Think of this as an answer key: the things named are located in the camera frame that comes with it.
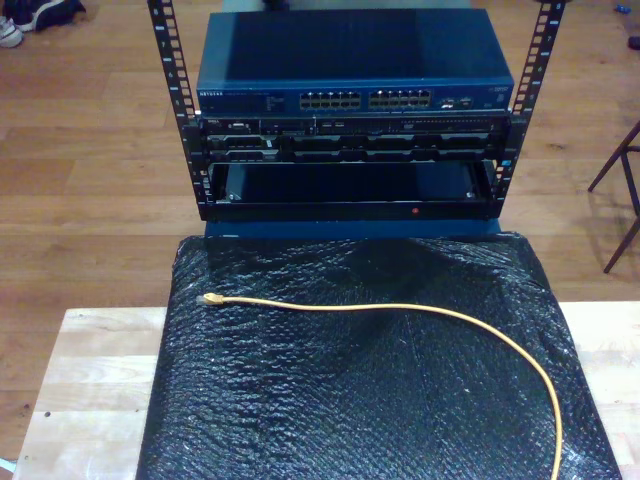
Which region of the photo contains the black perforated rack post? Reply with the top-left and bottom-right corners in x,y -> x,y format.
487,0 -> 570,221
146,0 -> 210,222

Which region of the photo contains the black rack server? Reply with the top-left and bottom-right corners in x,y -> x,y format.
197,115 -> 511,164

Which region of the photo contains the blue network switch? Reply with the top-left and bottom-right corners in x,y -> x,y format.
196,8 -> 515,117

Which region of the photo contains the black bubble wrap mat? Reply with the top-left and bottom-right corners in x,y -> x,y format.
134,230 -> 624,480

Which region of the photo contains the white sneaker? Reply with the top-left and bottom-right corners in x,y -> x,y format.
0,14 -> 25,49

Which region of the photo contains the brown wooden chair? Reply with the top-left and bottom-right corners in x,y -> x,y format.
587,118 -> 640,275

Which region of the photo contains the yellow network cable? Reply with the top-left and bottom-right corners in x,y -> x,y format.
196,293 -> 565,480

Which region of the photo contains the dark sneaker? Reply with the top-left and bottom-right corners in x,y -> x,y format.
12,0 -> 87,32

